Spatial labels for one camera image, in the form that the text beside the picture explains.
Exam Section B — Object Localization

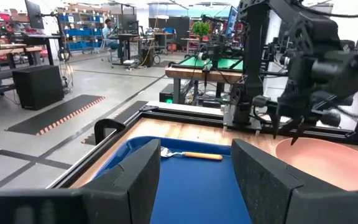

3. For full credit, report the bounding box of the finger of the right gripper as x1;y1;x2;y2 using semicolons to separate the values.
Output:
290;118;306;146
271;112;282;140

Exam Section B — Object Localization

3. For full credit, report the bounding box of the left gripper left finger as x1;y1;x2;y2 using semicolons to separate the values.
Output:
0;139;161;224

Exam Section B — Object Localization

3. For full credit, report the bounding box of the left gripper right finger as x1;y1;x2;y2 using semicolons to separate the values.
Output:
231;139;358;224

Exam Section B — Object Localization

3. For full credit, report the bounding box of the pink plate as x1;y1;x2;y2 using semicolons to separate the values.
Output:
275;137;358;192

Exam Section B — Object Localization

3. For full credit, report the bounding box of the metal fork wooden handle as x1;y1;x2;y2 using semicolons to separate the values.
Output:
160;146;224;161

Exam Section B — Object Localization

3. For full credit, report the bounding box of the blue plastic tray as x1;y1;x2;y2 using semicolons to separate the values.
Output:
93;136;253;224

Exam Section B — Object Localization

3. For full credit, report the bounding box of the black table clamp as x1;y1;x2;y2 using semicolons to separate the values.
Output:
94;118;127;146

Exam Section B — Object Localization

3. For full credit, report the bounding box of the black floor mat striped edge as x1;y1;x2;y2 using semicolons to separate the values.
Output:
6;94;106;136
81;100;149;146

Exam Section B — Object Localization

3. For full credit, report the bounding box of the wooden workbench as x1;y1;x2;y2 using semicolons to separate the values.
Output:
165;55;245;105

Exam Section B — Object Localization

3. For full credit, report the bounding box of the black box with green light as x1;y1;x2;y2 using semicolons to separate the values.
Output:
159;83;175;104

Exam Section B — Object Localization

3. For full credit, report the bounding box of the green mat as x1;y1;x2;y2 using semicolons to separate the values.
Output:
178;55;244;71

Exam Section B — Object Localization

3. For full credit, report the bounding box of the monitor with blue screen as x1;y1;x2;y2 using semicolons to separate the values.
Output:
225;6;239;38

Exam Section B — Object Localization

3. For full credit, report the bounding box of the green potted plant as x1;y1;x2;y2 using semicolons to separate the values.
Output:
191;21;211;41

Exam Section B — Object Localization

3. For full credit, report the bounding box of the shelving with blue bins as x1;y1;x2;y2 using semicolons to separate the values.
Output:
57;12;104;52

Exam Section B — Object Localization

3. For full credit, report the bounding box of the black desk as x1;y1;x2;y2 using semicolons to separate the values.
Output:
23;34;62;66

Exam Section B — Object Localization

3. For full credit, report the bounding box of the wooden bench table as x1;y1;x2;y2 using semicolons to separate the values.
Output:
0;43;43;69

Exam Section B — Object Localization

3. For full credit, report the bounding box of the black monitor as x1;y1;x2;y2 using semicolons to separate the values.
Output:
24;0;45;30

